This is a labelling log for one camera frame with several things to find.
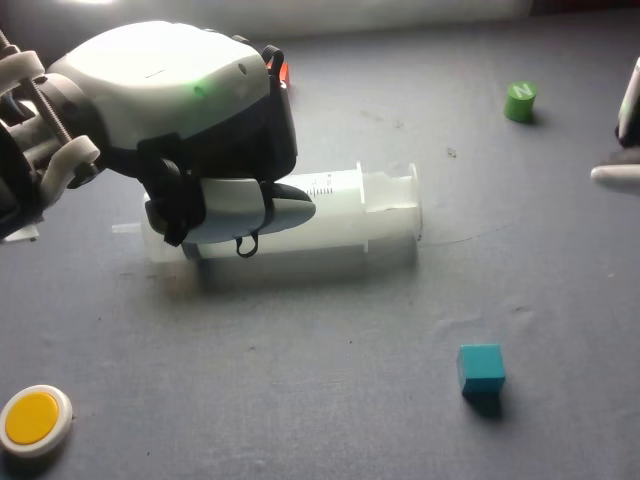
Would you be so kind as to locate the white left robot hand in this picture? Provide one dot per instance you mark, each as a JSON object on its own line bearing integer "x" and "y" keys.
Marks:
{"x": 160, "y": 85}

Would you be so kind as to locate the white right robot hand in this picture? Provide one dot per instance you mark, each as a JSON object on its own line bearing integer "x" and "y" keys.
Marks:
{"x": 620, "y": 177}

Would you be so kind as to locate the large clear plastic syringe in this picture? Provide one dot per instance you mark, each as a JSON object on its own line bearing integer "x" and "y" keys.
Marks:
{"x": 330, "y": 235}

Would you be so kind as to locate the green cylinder block with N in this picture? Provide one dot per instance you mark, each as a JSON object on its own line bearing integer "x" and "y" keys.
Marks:
{"x": 520, "y": 102}

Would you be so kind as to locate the teal cube block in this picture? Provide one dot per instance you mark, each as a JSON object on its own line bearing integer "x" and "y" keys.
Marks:
{"x": 481, "y": 370}

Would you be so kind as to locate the grey table cloth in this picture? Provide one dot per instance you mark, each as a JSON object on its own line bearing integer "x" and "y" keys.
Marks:
{"x": 300, "y": 350}

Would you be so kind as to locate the yellow button with white rim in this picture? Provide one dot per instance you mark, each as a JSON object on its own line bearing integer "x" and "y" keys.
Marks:
{"x": 32, "y": 417}

